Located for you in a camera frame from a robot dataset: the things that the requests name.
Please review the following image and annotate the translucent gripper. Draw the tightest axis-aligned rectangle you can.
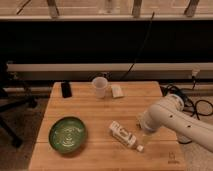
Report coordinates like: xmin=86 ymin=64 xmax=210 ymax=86
xmin=137 ymin=114 xmax=152 ymax=146

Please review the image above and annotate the white plastic bottle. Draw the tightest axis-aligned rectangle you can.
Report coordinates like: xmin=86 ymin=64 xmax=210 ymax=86
xmin=109 ymin=121 xmax=144 ymax=152

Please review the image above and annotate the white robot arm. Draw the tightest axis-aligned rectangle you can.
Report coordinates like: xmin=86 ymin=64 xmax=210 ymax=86
xmin=137 ymin=94 xmax=213 ymax=153

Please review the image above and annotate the green ceramic bowl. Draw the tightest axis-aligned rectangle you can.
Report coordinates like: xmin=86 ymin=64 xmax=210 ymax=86
xmin=48 ymin=116 xmax=87 ymax=154

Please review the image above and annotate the small white box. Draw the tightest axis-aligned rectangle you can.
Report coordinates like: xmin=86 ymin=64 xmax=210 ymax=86
xmin=111 ymin=84 xmax=124 ymax=98

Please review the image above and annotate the translucent plastic cup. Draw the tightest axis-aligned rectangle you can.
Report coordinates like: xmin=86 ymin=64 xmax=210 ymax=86
xmin=92 ymin=77 xmax=108 ymax=98

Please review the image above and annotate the black smartphone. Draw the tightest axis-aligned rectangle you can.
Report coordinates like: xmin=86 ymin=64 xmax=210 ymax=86
xmin=61 ymin=82 xmax=72 ymax=98

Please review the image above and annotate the black office chair base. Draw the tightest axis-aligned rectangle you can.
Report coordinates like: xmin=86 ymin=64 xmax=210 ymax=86
xmin=0 ymin=61 xmax=38 ymax=149

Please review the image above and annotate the black floor cable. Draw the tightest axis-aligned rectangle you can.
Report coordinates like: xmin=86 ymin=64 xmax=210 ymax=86
xmin=161 ymin=84 xmax=213 ymax=145

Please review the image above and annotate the white wall plug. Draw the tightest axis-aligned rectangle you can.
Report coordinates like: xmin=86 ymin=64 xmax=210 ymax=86
xmin=191 ymin=68 xmax=200 ymax=77

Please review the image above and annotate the black hanging cable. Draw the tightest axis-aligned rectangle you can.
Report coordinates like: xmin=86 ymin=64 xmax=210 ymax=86
xmin=118 ymin=11 xmax=156 ymax=82

